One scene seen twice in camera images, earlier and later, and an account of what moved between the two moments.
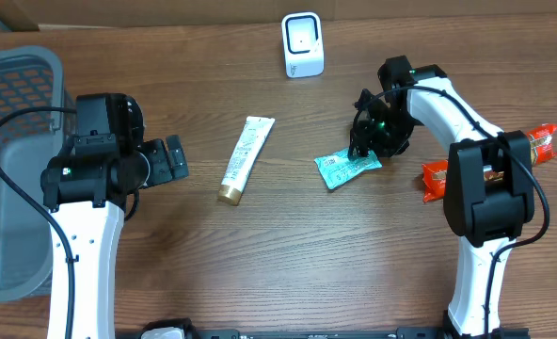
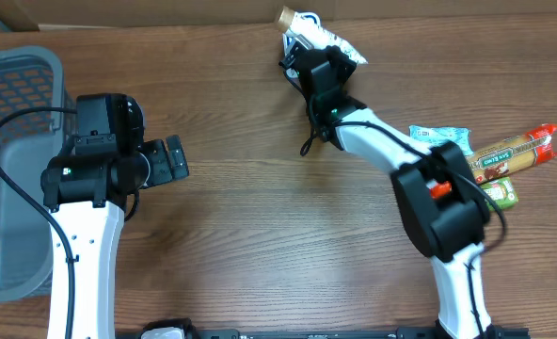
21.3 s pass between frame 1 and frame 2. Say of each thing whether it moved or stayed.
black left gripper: stayed
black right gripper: moved
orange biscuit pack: stayed
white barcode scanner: stayed
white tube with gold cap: moved
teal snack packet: moved
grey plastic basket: stayed
